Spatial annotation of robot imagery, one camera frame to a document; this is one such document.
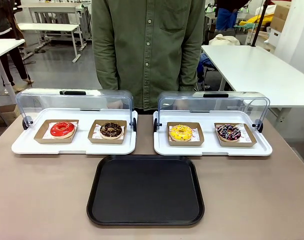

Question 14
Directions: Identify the white display case base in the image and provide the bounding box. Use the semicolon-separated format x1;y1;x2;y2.
153;109;273;157
11;107;139;156

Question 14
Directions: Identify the white desk with metal legs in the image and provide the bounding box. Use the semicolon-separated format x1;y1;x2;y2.
16;23;81;63

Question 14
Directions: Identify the large white table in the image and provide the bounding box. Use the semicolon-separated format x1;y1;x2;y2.
200;44;304;109

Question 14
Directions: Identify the person torso in green shirt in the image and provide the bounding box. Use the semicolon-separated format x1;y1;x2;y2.
91;0;207;116

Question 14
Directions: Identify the beige fabric bag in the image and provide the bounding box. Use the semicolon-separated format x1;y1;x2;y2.
208;33;241;47

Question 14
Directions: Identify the white storage box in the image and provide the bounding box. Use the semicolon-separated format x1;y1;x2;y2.
267;28;283;53

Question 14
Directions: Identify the brown cardboard box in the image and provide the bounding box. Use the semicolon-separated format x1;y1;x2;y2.
269;0;292;33

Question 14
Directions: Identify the person's right hand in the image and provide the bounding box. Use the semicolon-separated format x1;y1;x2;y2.
106;98;124;110

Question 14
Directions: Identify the clear lid with black handle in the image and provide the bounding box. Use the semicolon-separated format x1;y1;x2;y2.
15;87;138;132
153;90;271;134

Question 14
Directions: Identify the white table with round leg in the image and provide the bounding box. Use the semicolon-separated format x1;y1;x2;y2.
0;38;26;101

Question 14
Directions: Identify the red glazed donut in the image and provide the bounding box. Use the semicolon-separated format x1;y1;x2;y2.
50;121;76;140

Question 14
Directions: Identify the black rectangular serving tray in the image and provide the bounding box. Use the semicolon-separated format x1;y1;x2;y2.
86;154;206;228

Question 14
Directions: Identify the brown cardboard donut tray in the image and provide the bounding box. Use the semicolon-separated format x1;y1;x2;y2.
214;122;258;148
87;119;128;145
166;121;205;147
33;119;80;145

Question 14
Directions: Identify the bystander in blue apron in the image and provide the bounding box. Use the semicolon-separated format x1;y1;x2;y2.
214;0;240;32

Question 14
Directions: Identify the black stand pole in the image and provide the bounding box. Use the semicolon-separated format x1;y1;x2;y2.
250;0;271;48

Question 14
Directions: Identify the person's left forearm green sleeve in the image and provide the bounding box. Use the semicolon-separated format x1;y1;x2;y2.
178;42;206;92

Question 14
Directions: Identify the bystander in dark clothes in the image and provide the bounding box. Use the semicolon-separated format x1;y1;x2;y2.
0;0;35;86

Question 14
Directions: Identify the chocolate donut with yellow sprinkles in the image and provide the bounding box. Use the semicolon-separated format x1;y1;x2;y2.
99;121;123;140

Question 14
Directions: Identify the long white workbench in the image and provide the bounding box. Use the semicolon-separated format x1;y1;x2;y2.
19;1;93;42

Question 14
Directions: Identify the dark donut with colourful sprinkles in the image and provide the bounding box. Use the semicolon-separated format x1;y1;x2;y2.
216;123;242;142

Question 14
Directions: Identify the person's right forearm green sleeve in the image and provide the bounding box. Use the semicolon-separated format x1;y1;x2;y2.
92;42;120;91

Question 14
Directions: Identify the yellow cloth bundle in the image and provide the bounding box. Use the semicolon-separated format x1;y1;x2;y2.
246;12;273;29

